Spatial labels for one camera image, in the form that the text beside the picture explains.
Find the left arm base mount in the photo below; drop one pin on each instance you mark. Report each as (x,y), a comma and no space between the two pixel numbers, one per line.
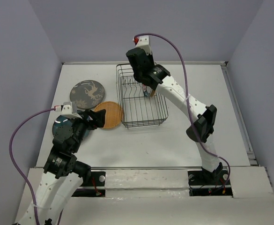
(94,187)

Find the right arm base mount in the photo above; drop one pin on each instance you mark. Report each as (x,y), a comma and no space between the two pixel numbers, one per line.
(200,187)

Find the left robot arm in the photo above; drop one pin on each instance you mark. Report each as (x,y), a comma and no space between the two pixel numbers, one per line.
(63,173)

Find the beige wooden plate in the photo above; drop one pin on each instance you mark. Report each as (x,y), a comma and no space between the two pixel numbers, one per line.
(152,93)

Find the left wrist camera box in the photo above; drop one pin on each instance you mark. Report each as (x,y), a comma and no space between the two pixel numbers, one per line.
(69,110)

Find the grey deer pattern plate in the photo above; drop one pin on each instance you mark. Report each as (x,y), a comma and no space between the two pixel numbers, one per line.
(87,94)

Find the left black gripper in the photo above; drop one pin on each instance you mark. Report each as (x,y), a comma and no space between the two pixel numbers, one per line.
(98,121)

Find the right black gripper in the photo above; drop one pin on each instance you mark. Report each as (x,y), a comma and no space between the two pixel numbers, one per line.
(151,56)

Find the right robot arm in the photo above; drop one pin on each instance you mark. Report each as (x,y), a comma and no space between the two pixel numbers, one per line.
(201,116)

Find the white plate green rim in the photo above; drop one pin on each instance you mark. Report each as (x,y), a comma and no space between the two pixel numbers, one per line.
(146,91)

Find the teal blue plate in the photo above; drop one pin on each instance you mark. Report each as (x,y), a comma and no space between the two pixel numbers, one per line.
(59,124)

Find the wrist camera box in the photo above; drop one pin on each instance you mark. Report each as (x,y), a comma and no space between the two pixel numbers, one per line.
(69,110)
(143,42)

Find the orange woven plate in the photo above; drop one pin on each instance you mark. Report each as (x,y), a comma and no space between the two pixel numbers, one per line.
(113,114)

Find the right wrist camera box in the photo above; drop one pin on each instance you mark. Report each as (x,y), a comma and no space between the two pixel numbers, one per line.
(143,42)

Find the black wire dish rack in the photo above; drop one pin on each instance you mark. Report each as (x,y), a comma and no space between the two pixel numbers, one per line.
(138,111)

